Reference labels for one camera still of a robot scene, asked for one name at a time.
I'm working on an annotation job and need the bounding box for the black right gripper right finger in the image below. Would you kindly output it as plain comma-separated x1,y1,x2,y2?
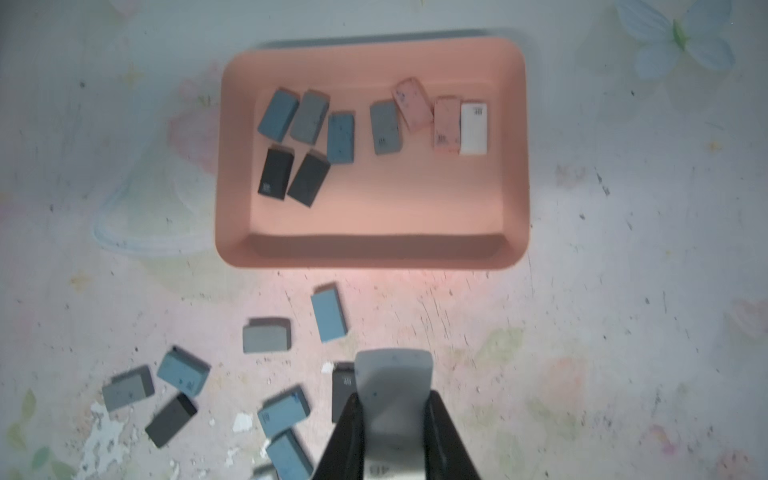
423,390,480,480

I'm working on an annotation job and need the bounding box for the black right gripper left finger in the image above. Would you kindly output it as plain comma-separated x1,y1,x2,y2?
312,393,365,480

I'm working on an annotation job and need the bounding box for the pink storage tray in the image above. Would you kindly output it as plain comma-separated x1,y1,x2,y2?
214,36,530,270

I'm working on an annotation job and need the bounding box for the grey eraser with print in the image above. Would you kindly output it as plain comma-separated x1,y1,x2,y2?
369,100,402,156

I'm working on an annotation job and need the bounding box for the pink eraser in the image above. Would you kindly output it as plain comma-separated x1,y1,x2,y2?
392,77,434,132
433,97,461,153

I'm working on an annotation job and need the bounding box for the grey-green eraser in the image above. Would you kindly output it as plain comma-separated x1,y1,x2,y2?
290,90,330,145

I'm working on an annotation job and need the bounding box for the blue-grey eraser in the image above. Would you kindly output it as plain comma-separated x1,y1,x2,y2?
257,89,299,143

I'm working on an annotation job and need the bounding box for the lower blue eraser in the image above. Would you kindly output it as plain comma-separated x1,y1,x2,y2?
266,430,314,480

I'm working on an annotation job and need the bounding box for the blue eraser with print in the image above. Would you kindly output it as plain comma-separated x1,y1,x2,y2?
257,385,311,439

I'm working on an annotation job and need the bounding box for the black eraser with print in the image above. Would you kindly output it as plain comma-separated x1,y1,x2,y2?
331,362,357,424

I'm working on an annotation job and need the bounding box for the light blue upright eraser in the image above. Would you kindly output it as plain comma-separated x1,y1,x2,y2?
311,283,348,343

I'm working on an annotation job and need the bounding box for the dark grey eraser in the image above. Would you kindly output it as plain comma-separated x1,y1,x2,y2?
145,393,197,448

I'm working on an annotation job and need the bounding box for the teal speckled eraser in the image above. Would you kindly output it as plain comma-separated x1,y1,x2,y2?
157,347,210,398

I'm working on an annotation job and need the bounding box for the grey speckled eraser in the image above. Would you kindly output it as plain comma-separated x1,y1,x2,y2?
102,365,155,413

